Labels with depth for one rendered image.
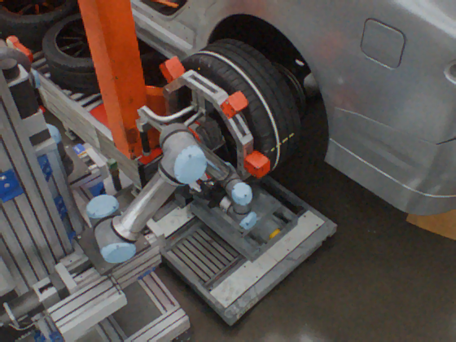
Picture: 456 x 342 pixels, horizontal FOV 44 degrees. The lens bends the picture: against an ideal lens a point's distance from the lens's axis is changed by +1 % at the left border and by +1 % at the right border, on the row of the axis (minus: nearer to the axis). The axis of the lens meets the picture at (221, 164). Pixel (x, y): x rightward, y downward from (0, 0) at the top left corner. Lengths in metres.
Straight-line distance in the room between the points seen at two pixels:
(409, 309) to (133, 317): 1.39
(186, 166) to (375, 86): 0.80
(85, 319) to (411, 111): 1.41
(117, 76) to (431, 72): 1.35
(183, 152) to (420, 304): 1.74
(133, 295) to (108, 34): 1.24
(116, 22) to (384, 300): 1.90
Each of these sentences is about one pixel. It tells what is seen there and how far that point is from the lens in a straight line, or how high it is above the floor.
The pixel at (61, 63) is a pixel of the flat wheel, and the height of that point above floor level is 0.50.
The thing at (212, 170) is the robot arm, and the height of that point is 1.06.
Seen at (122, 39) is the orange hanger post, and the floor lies 1.23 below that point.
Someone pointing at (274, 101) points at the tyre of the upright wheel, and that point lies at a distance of 2.43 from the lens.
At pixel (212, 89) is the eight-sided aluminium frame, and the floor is 1.11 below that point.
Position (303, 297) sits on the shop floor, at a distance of 3.07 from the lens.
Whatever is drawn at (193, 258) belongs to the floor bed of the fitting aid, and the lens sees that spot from 3.12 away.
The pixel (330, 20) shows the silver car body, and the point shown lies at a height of 1.46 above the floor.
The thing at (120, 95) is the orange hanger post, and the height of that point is 0.95.
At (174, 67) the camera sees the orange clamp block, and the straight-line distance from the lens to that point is 2.59.
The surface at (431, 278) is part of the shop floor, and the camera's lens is 3.27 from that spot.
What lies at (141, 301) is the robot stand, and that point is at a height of 0.21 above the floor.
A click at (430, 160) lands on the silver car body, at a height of 1.09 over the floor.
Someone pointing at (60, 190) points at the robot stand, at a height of 1.01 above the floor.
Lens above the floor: 2.64
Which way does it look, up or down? 47 degrees down
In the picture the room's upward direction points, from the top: 3 degrees counter-clockwise
